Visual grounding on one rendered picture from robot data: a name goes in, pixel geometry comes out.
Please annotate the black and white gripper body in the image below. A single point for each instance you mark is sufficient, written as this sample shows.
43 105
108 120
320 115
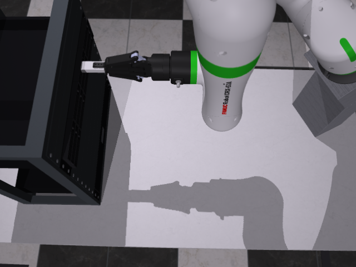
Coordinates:
156 66

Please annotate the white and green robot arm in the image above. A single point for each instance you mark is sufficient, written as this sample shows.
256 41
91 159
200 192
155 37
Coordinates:
230 36

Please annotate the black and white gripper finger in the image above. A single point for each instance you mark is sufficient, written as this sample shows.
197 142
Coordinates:
126 74
119 62

